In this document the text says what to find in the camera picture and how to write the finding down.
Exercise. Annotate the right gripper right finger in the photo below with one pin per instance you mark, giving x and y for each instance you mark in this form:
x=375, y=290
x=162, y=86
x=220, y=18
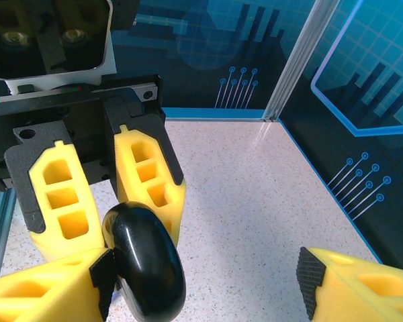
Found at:
x=366, y=292

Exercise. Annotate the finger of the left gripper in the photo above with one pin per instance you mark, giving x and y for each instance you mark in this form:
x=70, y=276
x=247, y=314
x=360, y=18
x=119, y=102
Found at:
x=64, y=194
x=137, y=161

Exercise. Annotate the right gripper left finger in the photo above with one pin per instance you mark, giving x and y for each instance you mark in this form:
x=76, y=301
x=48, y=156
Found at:
x=37, y=295

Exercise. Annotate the black earbud charging case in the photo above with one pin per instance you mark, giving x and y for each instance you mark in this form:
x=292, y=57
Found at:
x=147, y=261

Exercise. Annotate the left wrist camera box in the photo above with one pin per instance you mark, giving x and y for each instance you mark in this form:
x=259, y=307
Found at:
x=47, y=33

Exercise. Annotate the aluminium corner post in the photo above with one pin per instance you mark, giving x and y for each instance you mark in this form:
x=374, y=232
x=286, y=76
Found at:
x=289, y=63

